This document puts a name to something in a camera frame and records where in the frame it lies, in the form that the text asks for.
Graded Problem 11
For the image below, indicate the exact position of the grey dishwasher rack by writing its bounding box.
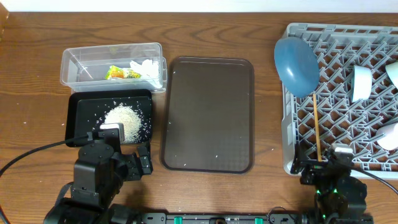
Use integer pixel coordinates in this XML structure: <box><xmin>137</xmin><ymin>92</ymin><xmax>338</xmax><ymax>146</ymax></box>
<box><xmin>282</xmin><ymin>23</ymin><xmax>397</xmax><ymax>180</ymax></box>

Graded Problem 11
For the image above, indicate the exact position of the clear plastic waste bin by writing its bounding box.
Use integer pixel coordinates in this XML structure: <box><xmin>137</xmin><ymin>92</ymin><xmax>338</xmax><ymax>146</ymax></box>
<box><xmin>60</xmin><ymin>42</ymin><xmax>167</xmax><ymax>92</ymax></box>

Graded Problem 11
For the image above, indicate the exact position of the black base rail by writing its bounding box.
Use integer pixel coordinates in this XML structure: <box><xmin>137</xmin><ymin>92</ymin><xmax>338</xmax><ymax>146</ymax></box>
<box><xmin>134</xmin><ymin>207</ymin><xmax>310</xmax><ymax>224</ymax></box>

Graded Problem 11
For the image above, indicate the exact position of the pink cup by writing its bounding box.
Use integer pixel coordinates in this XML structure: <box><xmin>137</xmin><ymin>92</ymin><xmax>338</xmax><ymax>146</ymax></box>
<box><xmin>376</xmin><ymin>123</ymin><xmax>397</xmax><ymax>151</ymax></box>

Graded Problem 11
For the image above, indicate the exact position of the pile of white rice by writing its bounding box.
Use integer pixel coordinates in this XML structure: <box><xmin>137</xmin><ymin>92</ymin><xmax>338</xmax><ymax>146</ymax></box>
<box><xmin>92</xmin><ymin>101</ymin><xmax>150</xmax><ymax>144</ymax></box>

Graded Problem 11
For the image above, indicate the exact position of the black plastic tray bin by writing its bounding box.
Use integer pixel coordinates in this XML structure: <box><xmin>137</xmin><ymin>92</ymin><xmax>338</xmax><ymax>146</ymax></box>
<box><xmin>65</xmin><ymin>90</ymin><xmax>152</xmax><ymax>141</ymax></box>

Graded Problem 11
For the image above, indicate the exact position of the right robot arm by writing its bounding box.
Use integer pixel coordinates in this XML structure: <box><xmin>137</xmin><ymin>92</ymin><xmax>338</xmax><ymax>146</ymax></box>
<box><xmin>290</xmin><ymin>143</ymin><xmax>374</xmax><ymax>224</ymax></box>

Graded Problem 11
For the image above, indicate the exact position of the light blue rice bowl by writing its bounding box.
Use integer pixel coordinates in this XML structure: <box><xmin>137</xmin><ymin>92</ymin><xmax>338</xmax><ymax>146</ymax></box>
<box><xmin>351</xmin><ymin>65</ymin><xmax>372</xmax><ymax>103</ymax></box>

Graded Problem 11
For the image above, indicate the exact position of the mint green bowl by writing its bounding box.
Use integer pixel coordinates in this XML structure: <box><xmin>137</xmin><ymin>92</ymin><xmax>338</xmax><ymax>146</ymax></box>
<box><xmin>385</xmin><ymin>61</ymin><xmax>398</xmax><ymax>88</ymax></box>

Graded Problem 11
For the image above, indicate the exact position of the dark brown serving tray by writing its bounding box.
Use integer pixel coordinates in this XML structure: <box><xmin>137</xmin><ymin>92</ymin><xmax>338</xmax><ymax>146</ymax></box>
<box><xmin>160</xmin><ymin>57</ymin><xmax>254</xmax><ymax>174</ymax></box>

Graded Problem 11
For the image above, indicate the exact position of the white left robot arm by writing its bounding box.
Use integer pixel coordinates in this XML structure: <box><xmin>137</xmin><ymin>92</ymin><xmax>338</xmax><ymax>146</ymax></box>
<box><xmin>44</xmin><ymin>142</ymin><xmax>153</xmax><ymax>223</ymax></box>

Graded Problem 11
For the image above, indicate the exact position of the yellow green snack wrapper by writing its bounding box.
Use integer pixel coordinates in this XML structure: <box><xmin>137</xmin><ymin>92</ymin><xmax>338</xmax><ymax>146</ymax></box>
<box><xmin>104</xmin><ymin>65</ymin><xmax>141</xmax><ymax>80</ymax></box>

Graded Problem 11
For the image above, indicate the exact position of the dark blue plate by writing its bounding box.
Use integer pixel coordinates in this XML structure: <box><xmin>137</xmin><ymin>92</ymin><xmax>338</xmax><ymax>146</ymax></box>
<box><xmin>274</xmin><ymin>37</ymin><xmax>320</xmax><ymax>98</ymax></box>

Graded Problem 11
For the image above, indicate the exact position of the white paper napkin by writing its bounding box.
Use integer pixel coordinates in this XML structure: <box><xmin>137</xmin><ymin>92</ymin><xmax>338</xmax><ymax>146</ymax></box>
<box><xmin>130</xmin><ymin>59</ymin><xmax>159</xmax><ymax>78</ymax></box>

